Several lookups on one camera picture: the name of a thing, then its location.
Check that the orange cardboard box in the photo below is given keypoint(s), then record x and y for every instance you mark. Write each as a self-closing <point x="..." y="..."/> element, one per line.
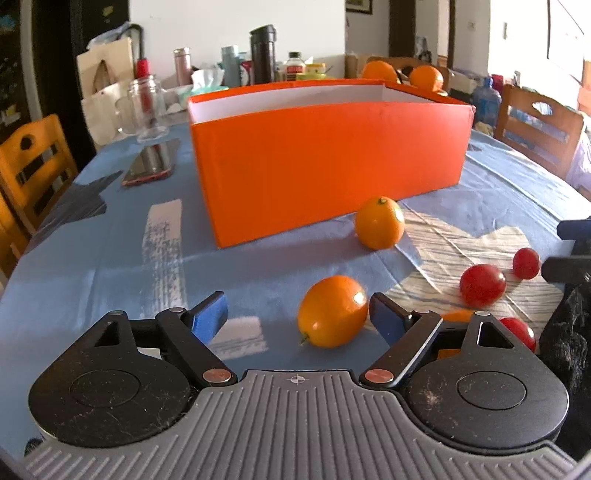
<point x="323" y="157"/>

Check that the red supplement bottle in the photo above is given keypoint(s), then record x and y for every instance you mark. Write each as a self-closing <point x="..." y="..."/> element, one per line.
<point x="246" y="74"/>

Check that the black fuzzy cloth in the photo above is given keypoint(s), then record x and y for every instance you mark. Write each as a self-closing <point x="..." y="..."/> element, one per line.
<point x="565" y="341"/>

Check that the wall picture frame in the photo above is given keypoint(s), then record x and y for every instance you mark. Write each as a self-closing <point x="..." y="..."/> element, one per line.
<point x="358" y="5"/>

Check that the small red-label bottle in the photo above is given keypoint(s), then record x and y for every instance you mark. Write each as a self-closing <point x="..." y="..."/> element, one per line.
<point x="294" y="67"/>

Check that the smartphone in clear case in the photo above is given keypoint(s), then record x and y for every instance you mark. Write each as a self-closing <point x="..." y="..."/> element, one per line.
<point x="152" y="161"/>

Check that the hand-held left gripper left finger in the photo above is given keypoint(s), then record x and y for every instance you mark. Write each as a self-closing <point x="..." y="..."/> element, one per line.
<point x="210" y="318"/>

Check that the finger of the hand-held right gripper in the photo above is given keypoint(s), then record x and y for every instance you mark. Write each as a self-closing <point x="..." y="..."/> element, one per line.
<point x="575" y="230"/>
<point x="568" y="270"/>

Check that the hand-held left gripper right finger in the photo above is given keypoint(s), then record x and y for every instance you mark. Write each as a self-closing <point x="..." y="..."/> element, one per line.
<point x="388" y="318"/>

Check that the grey-blue bottle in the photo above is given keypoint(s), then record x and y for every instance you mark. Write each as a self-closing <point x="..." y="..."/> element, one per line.
<point x="230" y="64"/>

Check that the blue water jug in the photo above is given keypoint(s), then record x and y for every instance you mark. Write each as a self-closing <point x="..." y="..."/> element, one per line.
<point x="487" y="101"/>

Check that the pink metal bottle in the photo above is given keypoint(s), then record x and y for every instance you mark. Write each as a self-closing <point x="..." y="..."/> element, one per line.
<point x="183" y="67"/>

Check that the tissue pack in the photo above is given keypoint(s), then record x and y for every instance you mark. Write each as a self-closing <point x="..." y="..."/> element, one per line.
<point x="203" y="81"/>

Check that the red cherry tomato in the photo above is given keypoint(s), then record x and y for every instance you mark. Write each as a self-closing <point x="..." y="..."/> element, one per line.
<point x="526" y="263"/>
<point x="521" y="332"/>
<point x="482" y="285"/>

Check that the white tote bag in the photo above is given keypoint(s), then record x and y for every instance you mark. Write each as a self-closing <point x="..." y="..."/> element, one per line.
<point x="104" y="92"/>

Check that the round orange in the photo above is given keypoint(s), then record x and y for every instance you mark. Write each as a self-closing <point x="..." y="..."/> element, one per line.
<point x="427" y="77"/>
<point x="378" y="71"/>

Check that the oval orange kumquat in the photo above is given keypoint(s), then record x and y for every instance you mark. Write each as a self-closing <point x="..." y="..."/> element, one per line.
<point x="458" y="316"/>
<point x="379" y="224"/>
<point x="332" y="311"/>

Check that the clear glass mug jar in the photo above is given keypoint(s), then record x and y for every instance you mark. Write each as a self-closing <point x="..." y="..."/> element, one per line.
<point x="143" y="115"/>

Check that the red umbrella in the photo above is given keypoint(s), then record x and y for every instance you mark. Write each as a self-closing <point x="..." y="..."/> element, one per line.
<point x="144" y="68"/>

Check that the black thermos flask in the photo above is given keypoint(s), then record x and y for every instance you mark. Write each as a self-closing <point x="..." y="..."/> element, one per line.
<point x="263" y="55"/>

